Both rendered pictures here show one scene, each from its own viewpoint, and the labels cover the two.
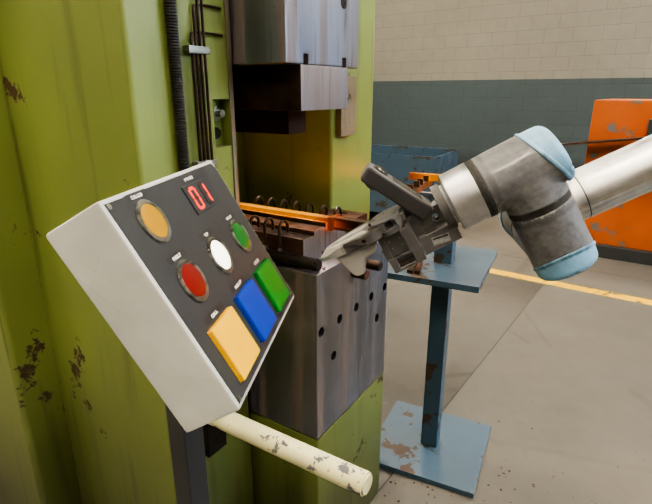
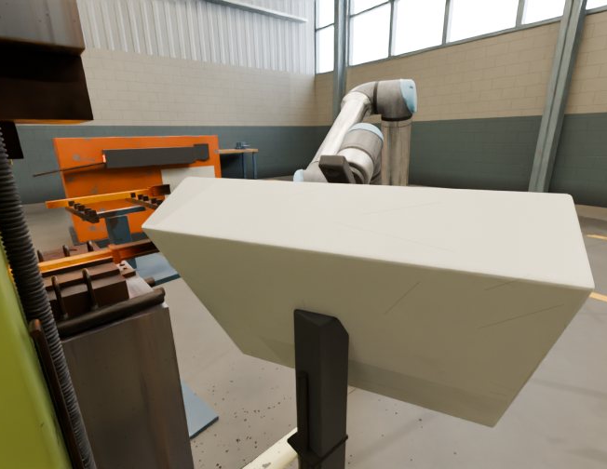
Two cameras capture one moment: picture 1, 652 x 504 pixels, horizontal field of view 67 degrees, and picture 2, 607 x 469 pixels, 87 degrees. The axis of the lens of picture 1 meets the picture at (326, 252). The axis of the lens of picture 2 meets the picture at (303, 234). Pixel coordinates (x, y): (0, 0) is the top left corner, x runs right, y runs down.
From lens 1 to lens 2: 0.80 m
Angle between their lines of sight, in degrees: 69
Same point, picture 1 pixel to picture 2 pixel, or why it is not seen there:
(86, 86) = not seen: outside the picture
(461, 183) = (366, 160)
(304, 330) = (161, 374)
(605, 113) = (67, 147)
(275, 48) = (60, 23)
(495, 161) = (369, 144)
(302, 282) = (150, 324)
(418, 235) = not seen: hidden behind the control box
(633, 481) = not seen: hidden behind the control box
